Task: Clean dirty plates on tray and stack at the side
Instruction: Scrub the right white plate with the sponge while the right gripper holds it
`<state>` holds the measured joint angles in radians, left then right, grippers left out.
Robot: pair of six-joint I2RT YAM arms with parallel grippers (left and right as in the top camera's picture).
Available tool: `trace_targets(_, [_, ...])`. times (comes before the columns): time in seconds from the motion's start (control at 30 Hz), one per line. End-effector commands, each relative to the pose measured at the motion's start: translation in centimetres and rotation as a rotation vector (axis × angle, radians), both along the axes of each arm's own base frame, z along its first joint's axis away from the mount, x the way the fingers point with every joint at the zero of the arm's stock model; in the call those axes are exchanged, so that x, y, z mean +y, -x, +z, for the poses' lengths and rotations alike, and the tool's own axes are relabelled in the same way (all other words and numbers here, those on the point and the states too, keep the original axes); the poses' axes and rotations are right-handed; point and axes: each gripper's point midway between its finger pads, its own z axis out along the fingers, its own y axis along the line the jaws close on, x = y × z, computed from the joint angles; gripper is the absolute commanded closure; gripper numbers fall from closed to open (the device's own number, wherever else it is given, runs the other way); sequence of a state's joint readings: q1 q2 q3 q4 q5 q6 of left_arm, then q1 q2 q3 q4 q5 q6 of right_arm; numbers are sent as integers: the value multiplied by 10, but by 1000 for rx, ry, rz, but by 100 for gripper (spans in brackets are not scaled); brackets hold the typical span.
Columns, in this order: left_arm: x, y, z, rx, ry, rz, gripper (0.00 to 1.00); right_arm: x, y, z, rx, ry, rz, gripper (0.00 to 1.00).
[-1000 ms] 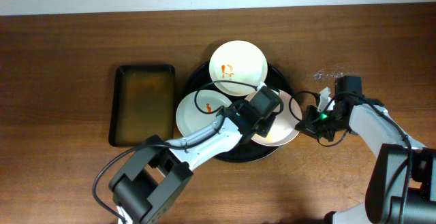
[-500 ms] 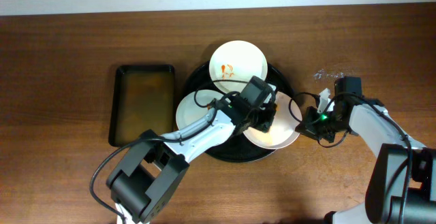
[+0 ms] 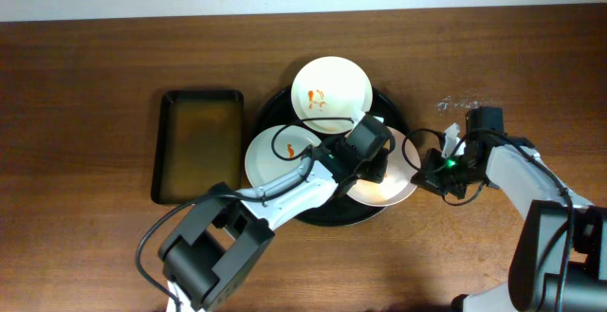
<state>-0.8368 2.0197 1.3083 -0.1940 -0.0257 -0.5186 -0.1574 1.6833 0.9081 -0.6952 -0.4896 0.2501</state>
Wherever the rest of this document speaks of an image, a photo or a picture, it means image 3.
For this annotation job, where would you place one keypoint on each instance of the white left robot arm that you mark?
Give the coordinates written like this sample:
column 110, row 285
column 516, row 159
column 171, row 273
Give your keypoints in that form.
column 214, row 248

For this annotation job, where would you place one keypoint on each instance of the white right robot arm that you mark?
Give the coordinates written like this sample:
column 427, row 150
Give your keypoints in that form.
column 559, row 263

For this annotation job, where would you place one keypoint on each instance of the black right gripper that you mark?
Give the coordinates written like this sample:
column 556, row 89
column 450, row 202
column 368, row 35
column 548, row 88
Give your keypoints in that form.
column 428, row 179

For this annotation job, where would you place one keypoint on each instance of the light grey plate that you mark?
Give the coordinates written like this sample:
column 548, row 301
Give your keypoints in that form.
column 268, row 158

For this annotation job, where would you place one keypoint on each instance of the black round tray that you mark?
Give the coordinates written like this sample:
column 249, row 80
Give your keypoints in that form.
column 341, row 210

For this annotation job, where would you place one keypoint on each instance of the black rectangular tray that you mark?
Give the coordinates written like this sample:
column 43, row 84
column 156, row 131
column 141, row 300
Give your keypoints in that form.
column 198, row 145

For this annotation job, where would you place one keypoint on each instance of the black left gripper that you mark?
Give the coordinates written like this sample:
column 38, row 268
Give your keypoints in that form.
column 377, row 172

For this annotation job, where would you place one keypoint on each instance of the cream white plate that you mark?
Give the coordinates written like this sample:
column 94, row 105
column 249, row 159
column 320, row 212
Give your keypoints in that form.
column 331, row 87

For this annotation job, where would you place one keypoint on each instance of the pink plate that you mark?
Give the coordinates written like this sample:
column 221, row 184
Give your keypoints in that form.
column 396, row 185

